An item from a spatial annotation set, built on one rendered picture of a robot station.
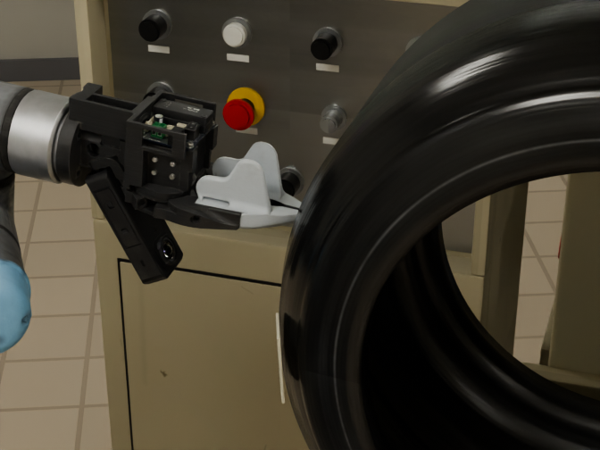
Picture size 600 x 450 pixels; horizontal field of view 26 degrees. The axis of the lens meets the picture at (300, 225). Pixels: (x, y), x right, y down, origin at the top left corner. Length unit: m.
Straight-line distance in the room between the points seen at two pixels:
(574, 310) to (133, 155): 0.53
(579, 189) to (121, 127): 0.47
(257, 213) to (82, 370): 2.09
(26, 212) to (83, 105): 2.79
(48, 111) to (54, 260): 2.50
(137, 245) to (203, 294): 0.68
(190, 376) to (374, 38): 0.57
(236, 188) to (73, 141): 0.14
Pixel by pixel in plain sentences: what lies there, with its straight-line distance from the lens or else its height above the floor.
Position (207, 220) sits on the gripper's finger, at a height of 1.24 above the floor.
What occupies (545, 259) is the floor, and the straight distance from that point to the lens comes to 3.61.
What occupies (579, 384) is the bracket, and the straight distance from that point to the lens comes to 1.40.
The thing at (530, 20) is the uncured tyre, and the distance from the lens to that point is 0.93.
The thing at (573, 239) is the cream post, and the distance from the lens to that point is 1.34.
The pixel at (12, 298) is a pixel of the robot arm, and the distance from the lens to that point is 1.05.
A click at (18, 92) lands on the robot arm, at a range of 1.14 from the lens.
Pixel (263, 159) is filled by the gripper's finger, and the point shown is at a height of 1.27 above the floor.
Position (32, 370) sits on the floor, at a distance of 3.15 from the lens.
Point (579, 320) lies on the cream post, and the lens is 1.38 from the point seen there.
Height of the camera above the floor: 1.72
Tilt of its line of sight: 28 degrees down
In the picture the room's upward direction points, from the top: straight up
